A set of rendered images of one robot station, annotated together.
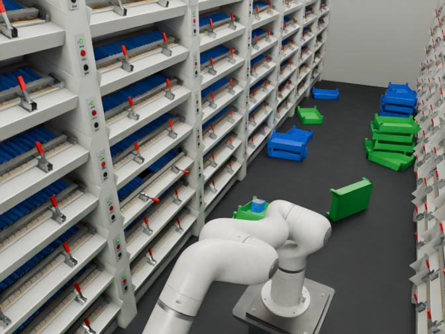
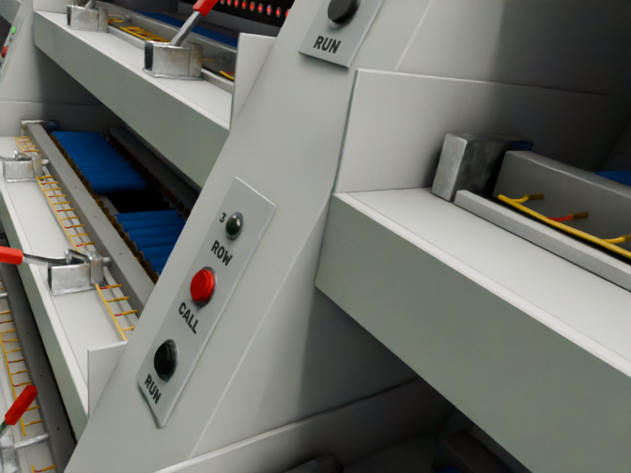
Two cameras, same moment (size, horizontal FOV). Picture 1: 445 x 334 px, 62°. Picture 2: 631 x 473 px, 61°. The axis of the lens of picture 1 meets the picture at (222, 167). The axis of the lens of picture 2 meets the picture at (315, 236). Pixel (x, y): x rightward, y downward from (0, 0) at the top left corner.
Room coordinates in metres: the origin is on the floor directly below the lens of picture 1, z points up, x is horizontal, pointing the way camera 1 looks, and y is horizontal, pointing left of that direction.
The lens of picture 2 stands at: (1.90, -0.10, 0.73)
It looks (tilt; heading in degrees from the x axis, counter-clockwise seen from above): 8 degrees down; 112
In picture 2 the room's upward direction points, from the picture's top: 28 degrees clockwise
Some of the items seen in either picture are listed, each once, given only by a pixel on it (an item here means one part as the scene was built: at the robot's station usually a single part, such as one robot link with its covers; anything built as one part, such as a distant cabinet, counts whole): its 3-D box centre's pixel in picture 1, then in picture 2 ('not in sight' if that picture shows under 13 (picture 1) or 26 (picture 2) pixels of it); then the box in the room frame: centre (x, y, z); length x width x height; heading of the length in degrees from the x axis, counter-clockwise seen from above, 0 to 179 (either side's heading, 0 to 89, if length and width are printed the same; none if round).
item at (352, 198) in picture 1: (349, 199); not in sight; (1.99, -0.82, 0.10); 0.30 x 0.08 x 0.20; 120
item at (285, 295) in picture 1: (287, 279); not in sight; (1.02, -0.25, 0.39); 0.19 x 0.19 x 0.18
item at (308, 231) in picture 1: (301, 240); not in sight; (1.00, -0.28, 0.61); 0.19 x 0.12 x 0.24; 53
